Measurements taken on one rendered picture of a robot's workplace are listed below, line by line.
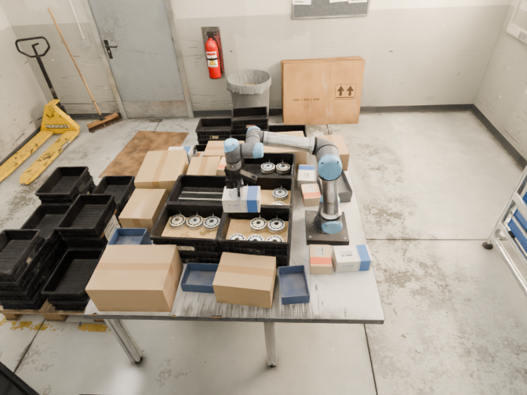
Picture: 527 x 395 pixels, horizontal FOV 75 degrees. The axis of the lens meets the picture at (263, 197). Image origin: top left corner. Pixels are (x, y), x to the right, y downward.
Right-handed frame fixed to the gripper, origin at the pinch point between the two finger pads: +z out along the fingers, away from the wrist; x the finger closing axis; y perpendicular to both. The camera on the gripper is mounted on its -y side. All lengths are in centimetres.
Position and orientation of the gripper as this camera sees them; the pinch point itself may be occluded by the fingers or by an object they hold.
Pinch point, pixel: (241, 197)
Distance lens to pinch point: 190.9
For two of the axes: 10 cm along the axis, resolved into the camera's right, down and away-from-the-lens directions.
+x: -0.5, 6.5, -7.6
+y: -10.0, 0.1, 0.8
